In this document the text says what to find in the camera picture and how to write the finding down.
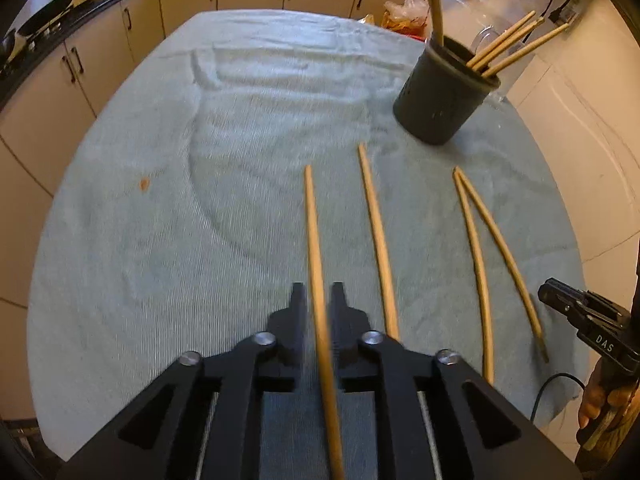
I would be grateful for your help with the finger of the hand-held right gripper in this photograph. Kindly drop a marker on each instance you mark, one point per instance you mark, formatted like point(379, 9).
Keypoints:
point(562, 297)

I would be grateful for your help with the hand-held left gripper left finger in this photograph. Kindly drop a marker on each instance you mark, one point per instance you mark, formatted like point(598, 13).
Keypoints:
point(295, 320)

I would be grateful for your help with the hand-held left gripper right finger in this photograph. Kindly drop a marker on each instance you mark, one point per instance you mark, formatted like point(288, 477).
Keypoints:
point(342, 320)

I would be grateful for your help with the black perforated utensil holder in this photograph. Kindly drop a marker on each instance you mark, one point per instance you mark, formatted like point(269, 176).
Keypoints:
point(435, 105)

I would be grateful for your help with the person's right hand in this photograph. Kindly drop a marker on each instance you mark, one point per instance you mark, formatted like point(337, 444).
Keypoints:
point(595, 400)

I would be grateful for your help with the grey-blue woven tablecloth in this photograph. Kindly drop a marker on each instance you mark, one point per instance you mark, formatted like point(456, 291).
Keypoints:
point(200, 235)

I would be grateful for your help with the clear glass mug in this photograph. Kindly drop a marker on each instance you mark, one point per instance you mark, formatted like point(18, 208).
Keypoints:
point(501, 92)

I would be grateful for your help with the plastic bag with snacks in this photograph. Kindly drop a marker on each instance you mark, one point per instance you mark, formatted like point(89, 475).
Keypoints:
point(405, 12)

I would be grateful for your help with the beige kitchen cabinets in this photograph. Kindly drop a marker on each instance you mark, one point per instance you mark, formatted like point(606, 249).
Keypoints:
point(50, 110)

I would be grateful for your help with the black kitchen countertop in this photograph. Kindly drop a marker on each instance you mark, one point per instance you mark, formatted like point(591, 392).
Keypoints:
point(75, 24)

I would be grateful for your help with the wall power socket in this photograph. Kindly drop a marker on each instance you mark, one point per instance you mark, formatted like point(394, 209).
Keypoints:
point(565, 7)

